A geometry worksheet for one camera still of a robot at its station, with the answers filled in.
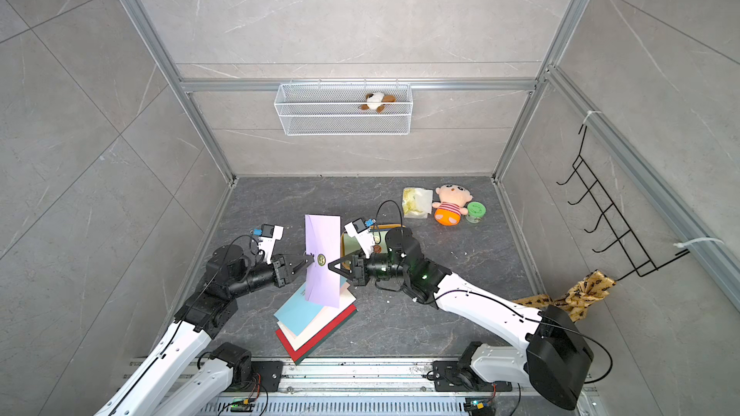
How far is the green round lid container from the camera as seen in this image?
3.43ft

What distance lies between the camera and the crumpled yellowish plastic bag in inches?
41.9

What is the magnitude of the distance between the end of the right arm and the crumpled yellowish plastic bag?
1.48ft
